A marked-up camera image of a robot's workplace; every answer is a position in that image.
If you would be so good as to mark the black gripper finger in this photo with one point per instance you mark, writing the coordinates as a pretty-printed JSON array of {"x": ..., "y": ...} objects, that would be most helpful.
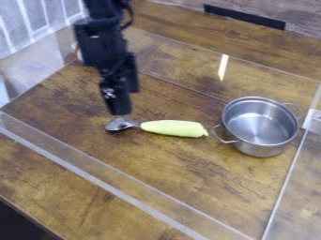
[
  {"x": 131, "y": 73},
  {"x": 115, "y": 93}
]

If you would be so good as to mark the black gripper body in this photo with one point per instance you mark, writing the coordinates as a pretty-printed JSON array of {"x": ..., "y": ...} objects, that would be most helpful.
[{"x": 101, "y": 44}]

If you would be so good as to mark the green handled metal spoon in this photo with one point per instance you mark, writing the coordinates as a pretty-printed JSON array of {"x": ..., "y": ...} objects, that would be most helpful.
[{"x": 165, "y": 127}]

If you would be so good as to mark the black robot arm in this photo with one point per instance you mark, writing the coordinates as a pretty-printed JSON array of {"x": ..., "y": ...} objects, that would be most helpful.
[{"x": 108, "y": 8}]

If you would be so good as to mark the white mushroom toy red cap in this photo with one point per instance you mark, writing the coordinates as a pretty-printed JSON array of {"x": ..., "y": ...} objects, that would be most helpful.
[{"x": 77, "y": 53}]

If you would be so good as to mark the black bar on table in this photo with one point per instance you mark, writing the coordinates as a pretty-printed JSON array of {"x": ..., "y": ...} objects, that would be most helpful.
[{"x": 244, "y": 17}]

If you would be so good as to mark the stainless steel pot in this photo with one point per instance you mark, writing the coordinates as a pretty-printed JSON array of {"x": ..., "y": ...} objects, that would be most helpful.
[{"x": 258, "y": 126}]

